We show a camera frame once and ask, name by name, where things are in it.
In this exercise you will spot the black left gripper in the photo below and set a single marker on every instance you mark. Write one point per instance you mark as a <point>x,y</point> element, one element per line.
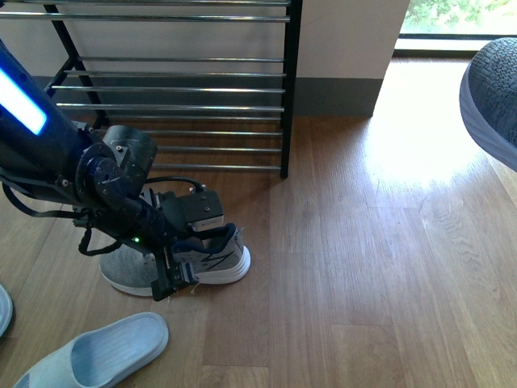
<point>150,229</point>

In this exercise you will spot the grey sneaker navy collar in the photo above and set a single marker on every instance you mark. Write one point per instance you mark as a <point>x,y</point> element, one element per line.
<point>211,257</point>

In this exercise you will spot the grey sneaker with laces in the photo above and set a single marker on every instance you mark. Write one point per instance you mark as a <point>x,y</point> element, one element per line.
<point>488,99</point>

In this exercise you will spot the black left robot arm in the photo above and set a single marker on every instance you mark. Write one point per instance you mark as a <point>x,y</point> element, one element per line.
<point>46,156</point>

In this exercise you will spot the black metal shoe rack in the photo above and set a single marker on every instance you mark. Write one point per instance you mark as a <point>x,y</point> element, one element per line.
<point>212,82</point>

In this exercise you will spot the light blue slide slipper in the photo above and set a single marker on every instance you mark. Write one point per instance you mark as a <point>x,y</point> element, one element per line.
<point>103,357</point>

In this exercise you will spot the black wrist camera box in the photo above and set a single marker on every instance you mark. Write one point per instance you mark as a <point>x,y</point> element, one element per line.
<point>197,211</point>

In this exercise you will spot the black window frame right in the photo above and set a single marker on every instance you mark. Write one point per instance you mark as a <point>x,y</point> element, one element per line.
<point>442,44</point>

